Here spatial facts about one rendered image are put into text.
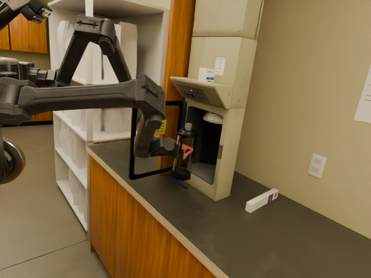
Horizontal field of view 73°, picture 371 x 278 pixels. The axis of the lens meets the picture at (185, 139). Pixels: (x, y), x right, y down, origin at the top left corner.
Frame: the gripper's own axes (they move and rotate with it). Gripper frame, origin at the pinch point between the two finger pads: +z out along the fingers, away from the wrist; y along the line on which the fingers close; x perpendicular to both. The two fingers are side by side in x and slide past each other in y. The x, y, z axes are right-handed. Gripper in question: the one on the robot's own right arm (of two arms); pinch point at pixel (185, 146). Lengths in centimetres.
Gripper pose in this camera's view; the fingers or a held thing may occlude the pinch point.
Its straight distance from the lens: 121.6
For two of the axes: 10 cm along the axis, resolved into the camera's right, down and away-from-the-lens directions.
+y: -6.5, -2.9, 7.0
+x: -1.5, 9.6, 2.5
